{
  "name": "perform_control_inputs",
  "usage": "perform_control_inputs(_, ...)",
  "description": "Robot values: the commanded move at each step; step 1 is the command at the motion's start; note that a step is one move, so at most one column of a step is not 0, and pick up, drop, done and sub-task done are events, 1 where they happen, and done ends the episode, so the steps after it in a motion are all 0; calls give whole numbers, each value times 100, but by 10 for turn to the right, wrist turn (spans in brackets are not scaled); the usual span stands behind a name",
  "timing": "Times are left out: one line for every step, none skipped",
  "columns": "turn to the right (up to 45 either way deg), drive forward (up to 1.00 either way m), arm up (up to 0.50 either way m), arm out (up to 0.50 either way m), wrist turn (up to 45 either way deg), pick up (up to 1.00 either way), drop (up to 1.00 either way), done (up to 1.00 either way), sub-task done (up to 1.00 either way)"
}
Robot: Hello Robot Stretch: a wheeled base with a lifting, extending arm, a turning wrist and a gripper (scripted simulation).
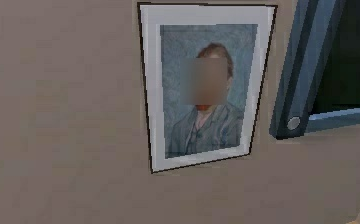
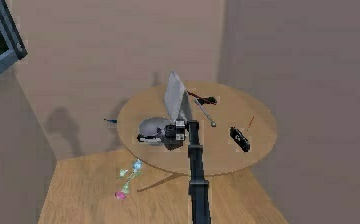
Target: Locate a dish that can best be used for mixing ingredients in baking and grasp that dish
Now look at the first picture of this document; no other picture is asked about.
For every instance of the framed portrait picture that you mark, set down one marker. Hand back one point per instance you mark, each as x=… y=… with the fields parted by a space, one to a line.
x=204 y=86

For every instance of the blue framed window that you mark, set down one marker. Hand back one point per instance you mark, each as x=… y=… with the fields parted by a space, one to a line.
x=304 y=66

